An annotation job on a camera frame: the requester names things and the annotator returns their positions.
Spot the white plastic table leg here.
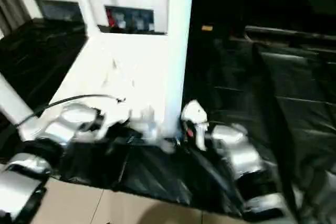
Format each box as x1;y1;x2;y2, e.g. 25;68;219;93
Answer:
75;0;102;37
161;0;195;141
0;73;36;142

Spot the red item behind glass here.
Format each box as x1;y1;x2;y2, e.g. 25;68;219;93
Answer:
107;10;116;27

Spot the beige curtain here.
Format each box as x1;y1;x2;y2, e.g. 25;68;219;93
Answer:
0;0;31;35

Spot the white plastic table top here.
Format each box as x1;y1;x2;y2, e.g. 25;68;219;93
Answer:
17;31;182;154

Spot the black plastic mat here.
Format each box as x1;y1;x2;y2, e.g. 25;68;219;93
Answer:
0;16;336;224

